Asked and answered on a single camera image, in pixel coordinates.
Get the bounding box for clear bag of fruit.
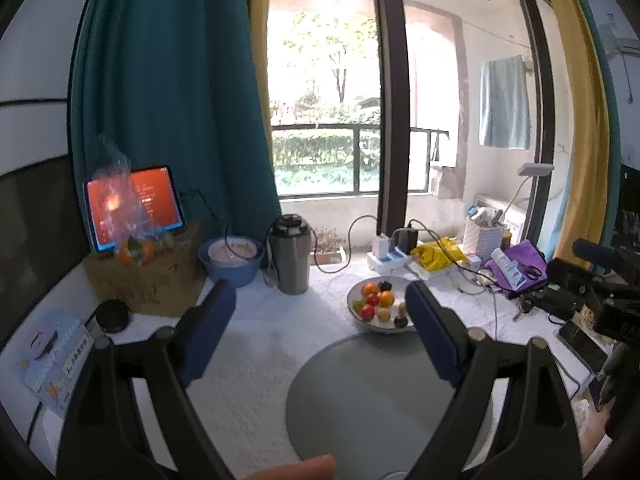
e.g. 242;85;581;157
93;133;175;266

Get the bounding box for green fruit in bowl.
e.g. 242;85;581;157
352;298;366;312

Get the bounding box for tablet screen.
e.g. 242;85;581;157
82;166;186;254

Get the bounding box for dark purple plum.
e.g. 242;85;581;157
394;314;409;328

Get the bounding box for stainless steel tumbler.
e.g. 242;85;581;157
269;214;311;296

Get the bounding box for teal curtain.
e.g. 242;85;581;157
67;0;281;240

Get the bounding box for black charger adapter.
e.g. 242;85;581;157
394;226;419;255

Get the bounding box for round grey glass tray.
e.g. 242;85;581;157
285;331;494;480

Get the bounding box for large orange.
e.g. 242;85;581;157
378;292;395;308

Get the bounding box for light blue hanging towel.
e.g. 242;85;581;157
480;55;530;150

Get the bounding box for orange in bowl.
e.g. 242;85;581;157
361;282;378;298

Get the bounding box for yellow curtain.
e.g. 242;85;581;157
550;0;610;269

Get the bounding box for white tube bottle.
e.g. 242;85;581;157
491;247;526;290

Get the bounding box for white perforated basket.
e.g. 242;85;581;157
462;218;504;261

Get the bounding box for blue plastic bowl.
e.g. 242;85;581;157
196;236;265;288

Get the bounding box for operator fingertip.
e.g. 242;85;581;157
246;455;336;480

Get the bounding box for red tomato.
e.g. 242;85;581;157
366;294;380;307

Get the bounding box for brown cardboard box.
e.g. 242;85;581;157
82;221;205;318

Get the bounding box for white desk lamp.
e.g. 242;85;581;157
502;161;556;224

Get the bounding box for black scissors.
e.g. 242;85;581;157
522;264;542;281

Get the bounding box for blue sticker sheet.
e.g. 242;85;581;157
14;310;93;418

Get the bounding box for white power strip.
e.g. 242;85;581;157
367;249;412;275

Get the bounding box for black round lid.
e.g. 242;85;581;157
94;299;131;334

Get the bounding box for purple cloth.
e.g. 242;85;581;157
483;240;548;299

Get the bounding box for dark cherry in bowl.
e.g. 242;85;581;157
378;281;393;292

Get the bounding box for white oval bowl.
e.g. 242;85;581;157
346;276;413;335

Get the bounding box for balcony railing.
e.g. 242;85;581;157
271;122;452;198

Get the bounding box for black charging cable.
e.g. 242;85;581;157
311;213;380;276

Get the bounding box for brown kiwi fruit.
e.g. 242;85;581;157
376;308;392;323

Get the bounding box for red fruit in bowl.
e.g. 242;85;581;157
359;304;375;322

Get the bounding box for white charger adapter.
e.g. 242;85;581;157
372;234;390;260

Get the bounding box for yellow duck plastic bag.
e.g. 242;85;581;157
411;237;468;272

